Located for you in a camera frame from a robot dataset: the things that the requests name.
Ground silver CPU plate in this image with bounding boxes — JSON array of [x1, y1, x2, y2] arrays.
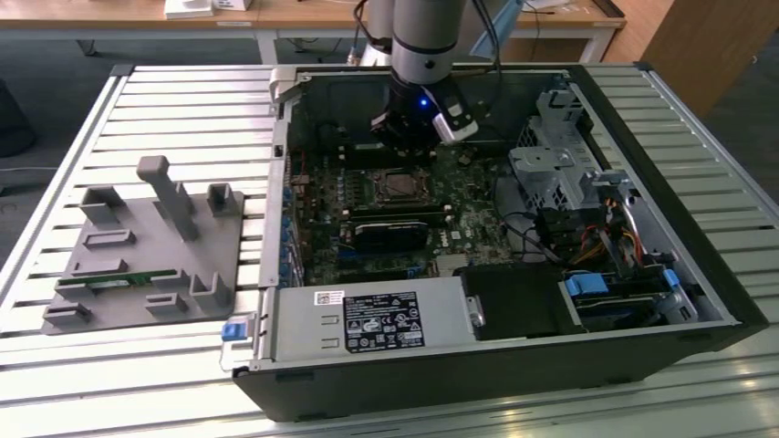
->
[[386, 174, 424, 196]]

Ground metal socket cover frame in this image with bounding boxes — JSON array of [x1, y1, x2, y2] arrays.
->
[[370, 168, 438, 204]]

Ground CPU socket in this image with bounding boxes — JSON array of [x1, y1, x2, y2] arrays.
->
[[369, 167, 438, 205]]

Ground black plastic bay cover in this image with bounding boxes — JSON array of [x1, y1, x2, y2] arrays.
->
[[454, 264, 585, 341]]

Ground green motherboard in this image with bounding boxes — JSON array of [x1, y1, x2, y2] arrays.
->
[[285, 145, 531, 287]]

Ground black graphics card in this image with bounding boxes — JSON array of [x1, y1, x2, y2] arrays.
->
[[349, 218, 438, 252]]

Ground metal drive cage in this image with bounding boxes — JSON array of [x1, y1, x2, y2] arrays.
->
[[508, 89, 609, 211]]

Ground silver chipset heat sink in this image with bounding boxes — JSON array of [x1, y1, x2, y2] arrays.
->
[[434, 255, 469, 277]]

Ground white paper sheets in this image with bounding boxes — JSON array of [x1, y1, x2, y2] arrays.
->
[[525, 0, 595, 14]]

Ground blue disk carrier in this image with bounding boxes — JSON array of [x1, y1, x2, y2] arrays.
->
[[563, 271, 609, 300]]

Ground silver power supply unit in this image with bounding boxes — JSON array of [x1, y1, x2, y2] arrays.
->
[[266, 276, 480, 361]]

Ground blue case latch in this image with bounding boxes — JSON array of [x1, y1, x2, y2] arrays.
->
[[221, 321, 254, 343]]

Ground wooden cabinet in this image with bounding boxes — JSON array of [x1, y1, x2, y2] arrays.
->
[[607, 0, 779, 120]]

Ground green RAM stick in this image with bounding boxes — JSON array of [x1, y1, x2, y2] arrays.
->
[[57, 269, 184, 291]]

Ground black open PC case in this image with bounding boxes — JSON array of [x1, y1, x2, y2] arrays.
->
[[229, 62, 769, 423]]

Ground wooden desk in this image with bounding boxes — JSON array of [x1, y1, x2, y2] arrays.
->
[[0, 0, 628, 65]]

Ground grey parts rack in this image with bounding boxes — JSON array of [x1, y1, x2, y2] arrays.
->
[[38, 154, 248, 337]]

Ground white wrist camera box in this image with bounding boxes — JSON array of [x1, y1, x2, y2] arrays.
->
[[432, 93, 480, 143]]

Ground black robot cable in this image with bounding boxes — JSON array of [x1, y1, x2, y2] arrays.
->
[[470, 0, 509, 124]]

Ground grey case corner bracket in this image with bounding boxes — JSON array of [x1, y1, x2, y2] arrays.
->
[[266, 68, 305, 104]]

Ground thick black cable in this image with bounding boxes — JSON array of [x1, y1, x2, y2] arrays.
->
[[504, 212, 567, 264]]

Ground yellow red wire bundle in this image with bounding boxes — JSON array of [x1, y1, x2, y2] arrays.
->
[[571, 227, 647, 266]]

